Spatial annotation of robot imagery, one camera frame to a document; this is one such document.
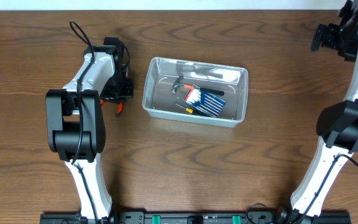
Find clear plastic container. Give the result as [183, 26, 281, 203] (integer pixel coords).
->
[142, 57, 249, 128]

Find black mounting rail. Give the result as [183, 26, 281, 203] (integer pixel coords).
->
[39, 210, 352, 224]

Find claw hammer orange label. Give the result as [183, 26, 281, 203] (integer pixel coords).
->
[171, 76, 224, 96]

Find precision screwdriver set case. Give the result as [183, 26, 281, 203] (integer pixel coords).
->
[184, 89, 226, 118]

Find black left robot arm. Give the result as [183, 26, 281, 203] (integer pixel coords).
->
[40, 37, 134, 223]

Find red handled cutting pliers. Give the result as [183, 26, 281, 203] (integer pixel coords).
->
[100, 98, 124, 117]

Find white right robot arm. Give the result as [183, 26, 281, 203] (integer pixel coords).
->
[277, 0, 358, 223]

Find black yellow screwdriver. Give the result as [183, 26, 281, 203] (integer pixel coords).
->
[175, 103, 208, 116]

